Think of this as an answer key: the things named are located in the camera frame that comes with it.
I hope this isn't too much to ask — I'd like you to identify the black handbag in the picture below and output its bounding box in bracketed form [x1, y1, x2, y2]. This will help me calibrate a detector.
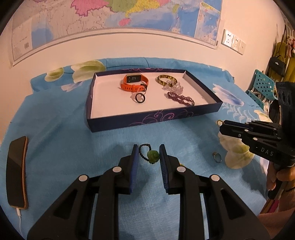
[267, 55, 287, 76]

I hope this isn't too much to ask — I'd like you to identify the clear crystal bead bracelet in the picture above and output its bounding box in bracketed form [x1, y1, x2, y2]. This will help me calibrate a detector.
[164, 80, 184, 94]

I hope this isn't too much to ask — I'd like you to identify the orange smart band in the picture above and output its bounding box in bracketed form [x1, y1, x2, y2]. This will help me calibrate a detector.
[120, 73, 149, 92]

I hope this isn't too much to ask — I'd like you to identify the black smartphone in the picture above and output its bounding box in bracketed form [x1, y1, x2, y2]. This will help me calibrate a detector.
[6, 136, 29, 210]

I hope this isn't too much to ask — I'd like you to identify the yellow green hanging bag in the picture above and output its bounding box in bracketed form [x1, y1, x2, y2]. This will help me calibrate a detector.
[274, 42, 295, 82]

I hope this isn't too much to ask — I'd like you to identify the blue floral cloth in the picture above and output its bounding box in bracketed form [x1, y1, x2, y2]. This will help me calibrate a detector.
[0, 58, 277, 240]

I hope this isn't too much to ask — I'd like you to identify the green bead black cord bracelet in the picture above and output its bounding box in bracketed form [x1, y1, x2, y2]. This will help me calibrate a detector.
[139, 144, 160, 165]

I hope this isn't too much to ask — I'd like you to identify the person's right forearm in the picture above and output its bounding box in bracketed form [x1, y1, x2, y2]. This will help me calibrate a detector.
[258, 182, 295, 240]

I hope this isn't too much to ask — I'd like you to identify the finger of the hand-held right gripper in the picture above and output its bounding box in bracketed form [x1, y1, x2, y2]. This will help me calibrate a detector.
[222, 120, 283, 134]
[219, 126, 258, 146]

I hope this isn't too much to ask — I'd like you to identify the purple bead bracelet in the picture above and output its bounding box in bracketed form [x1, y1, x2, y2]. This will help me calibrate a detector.
[165, 92, 195, 107]

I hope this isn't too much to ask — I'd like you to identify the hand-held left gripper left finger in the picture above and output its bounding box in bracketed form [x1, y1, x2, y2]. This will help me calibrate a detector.
[27, 144, 141, 240]

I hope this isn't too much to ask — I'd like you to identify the leopard pattern bangle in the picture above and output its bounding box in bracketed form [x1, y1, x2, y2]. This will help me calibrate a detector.
[155, 74, 178, 86]

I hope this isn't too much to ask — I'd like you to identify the person's right hand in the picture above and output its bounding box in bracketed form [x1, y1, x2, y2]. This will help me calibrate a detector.
[266, 162, 295, 191]

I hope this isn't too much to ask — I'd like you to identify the teal perforated plastic chair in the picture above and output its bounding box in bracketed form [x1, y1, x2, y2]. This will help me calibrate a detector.
[245, 69, 279, 109]

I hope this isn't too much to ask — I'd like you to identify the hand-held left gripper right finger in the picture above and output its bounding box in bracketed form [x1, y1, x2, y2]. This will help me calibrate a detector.
[159, 144, 271, 240]

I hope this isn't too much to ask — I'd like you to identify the colourful wall map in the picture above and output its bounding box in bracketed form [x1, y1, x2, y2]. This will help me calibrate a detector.
[9, 0, 223, 67]

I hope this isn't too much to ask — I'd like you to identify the dark blue cardboard box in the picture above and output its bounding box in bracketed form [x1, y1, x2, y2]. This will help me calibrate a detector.
[86, 68, 223, 133]

